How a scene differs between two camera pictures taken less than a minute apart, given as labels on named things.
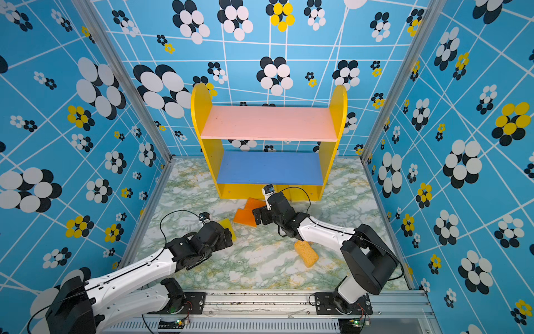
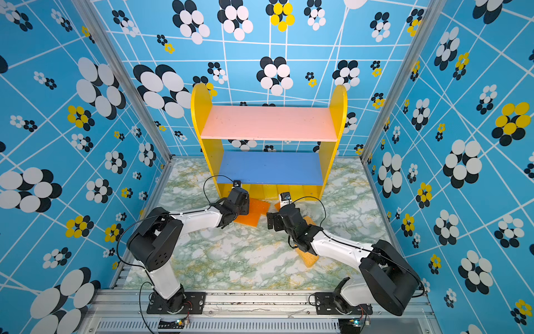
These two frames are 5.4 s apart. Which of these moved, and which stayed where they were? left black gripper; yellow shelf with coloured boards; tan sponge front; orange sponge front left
Moved: left black gripper
Stayed: tan sponge front; orange sponge front left; yellow shelf with coloured boards
